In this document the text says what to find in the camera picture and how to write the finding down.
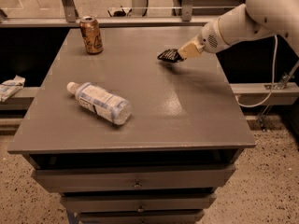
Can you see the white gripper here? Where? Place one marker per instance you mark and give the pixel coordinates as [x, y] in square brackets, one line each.
[209, 38]

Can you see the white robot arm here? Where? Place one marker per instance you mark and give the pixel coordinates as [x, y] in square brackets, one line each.
[253, 20]

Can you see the grey drawer cabinet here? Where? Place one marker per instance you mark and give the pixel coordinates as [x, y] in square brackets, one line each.
[184, 114]

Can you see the clear plastic water bottle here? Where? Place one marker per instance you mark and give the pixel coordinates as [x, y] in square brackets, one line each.
[101, 102]

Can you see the gold soda can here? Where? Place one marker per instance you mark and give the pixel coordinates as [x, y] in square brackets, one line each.
[90, 31]

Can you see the top grey drawer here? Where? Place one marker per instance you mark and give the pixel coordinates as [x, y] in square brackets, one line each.
[134, 178]

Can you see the grey drawer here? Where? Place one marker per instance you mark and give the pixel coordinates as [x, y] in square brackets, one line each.
[134, 178]
[147, 217]
[138, 203]

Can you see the bottom grey drawer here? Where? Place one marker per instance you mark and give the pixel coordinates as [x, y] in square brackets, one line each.
[147, 217]

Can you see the middle grey drawer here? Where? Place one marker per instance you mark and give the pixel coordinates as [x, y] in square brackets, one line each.
[138, 203]

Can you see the white snack wrapper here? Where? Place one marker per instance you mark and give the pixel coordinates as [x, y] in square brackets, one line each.
[10, 87]

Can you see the grey metal rail frame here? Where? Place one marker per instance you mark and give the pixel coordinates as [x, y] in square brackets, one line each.
[111, 13]

